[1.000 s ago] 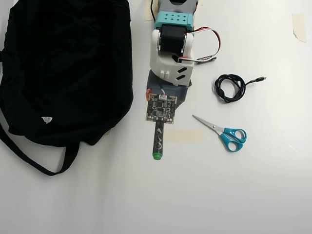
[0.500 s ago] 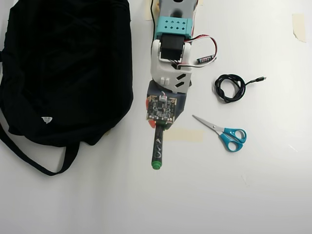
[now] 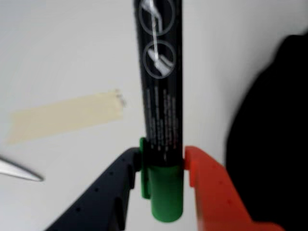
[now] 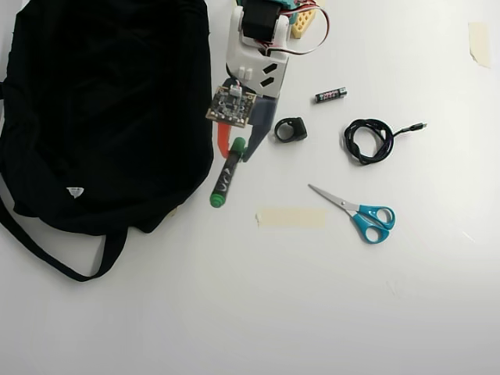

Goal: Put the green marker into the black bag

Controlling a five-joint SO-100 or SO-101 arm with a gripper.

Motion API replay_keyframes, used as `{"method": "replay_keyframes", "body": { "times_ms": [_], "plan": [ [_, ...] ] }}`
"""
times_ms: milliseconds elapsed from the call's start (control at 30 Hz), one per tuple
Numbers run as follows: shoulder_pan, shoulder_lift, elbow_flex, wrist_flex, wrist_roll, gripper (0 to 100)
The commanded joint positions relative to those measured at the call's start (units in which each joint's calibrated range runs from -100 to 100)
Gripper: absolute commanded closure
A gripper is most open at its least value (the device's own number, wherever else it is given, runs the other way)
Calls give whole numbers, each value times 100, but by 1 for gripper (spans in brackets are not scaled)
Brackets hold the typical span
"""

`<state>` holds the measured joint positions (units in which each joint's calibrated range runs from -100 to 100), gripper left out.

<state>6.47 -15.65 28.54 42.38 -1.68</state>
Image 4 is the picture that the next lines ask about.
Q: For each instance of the teal yellow white robot arm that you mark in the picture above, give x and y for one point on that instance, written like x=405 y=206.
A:
x=259 y=19

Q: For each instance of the beige masking tape strip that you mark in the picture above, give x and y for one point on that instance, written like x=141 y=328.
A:
x=297 y=217
x=479 y=43

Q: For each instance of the camera circuit board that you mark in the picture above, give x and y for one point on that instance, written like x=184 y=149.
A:
x=230 y=107

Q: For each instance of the black aaa battery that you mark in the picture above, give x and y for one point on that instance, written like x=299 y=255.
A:
x=330 y=95

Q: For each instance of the black fabric bag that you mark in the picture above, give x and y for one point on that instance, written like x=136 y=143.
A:
x=97 y=117

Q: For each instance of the green black marker pen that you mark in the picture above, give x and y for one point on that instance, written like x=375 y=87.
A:
x=228 y=172

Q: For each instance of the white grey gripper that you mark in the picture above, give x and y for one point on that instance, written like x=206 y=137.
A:
x=262 y=116

